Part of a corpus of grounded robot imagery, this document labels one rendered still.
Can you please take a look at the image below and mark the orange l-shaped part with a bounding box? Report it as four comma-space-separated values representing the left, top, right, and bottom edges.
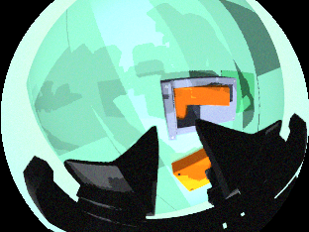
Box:
173, 84, 230, 120

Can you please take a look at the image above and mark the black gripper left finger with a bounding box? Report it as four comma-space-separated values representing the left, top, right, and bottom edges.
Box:
63, 125, 158, 216

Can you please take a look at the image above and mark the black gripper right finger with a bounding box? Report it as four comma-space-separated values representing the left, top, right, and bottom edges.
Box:
195, 119, 282, 199

